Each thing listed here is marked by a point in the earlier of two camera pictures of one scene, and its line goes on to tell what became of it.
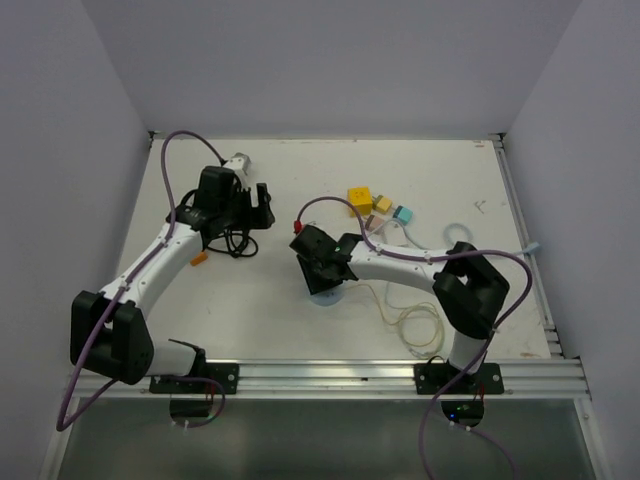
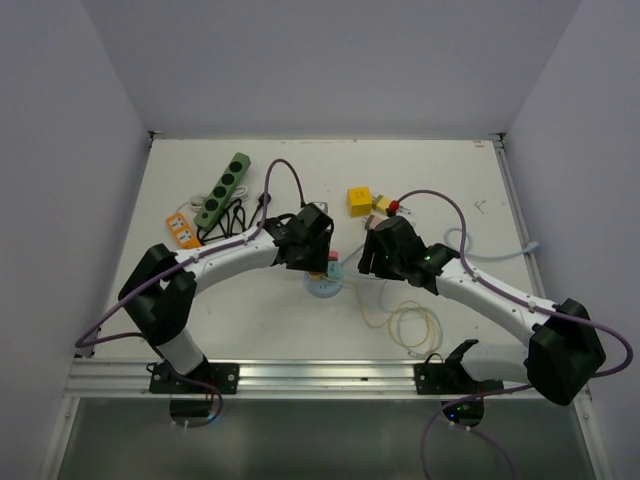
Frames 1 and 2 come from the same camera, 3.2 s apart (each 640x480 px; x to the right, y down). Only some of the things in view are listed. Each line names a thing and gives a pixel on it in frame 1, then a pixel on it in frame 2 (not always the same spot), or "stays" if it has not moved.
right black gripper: [316, 283] → [372, 245]
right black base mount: [432, 378] stays
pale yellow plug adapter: [381, 204] stays
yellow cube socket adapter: [360, 197] stays
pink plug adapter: [376, 222] stays
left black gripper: [255, 217] → [319, 261]
